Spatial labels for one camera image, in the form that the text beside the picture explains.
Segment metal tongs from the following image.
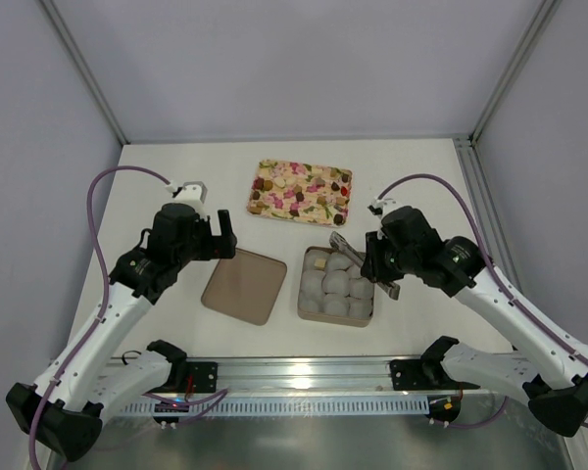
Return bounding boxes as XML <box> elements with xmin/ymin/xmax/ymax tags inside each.
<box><xmin>329</xmin><ymin>231</ymin><xmax>400</xmax><ymax>301</ymax></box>

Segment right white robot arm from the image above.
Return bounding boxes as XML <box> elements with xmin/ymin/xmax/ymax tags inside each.
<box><xmin>361</xmin><ymin>200</ymin><xmax>588</xmax><ymax>438</ymax></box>

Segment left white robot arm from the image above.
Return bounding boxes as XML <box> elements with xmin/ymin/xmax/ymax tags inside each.
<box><xmin>6</xmin><ymin>203</ymin><xmax>237</xmax><ymax>462</ymax></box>

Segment beige tin lid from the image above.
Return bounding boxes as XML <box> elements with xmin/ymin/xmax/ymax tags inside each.
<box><xmin>201</xmin><ymin>249</ymin><xmax>287</xmax><ymax>326</ymax></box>

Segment floral tray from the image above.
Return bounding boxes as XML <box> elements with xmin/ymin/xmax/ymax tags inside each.
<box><xmin>246</xmin><ymin>160</ymin><xmax>353</xmax><ymax>227</ymax></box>

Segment beige tin box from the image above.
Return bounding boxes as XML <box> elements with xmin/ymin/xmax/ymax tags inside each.
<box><xmin>297</xmin><ymin>247</ymin><xmax>374</xmax><ymax>328</ymax></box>

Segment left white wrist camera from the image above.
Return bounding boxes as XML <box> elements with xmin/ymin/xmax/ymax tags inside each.
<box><xmin>165</xmin><ymin>181</ymin><xmax>208</xmax><ymax>212</ymax></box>

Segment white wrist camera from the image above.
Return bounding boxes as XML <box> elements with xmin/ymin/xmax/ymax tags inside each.
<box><xmin>165</xmin><ymin>181</ymin><xmax>208</xmax><ymax>212</ymax></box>
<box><xmin>367</xmin><ymin>198</ymin><xmax>399</xmax><ymax>219</ymax></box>

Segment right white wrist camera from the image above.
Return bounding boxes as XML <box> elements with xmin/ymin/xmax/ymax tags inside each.
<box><xmin>367</xmin><ymin>198</ymin><xmax>399</xmax><ymax>219</ymax></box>

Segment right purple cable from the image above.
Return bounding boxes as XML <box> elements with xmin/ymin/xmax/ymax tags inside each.
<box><xmin>374</xmin><ymin>173</ymin><xmax>588</xmax><ymax>432</ymax></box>

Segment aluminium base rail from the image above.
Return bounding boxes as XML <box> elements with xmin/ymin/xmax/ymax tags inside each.
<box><xmin>48</xmin><ymin>352</ymin><xmax>530</xmax><ymax>417</ymax></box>

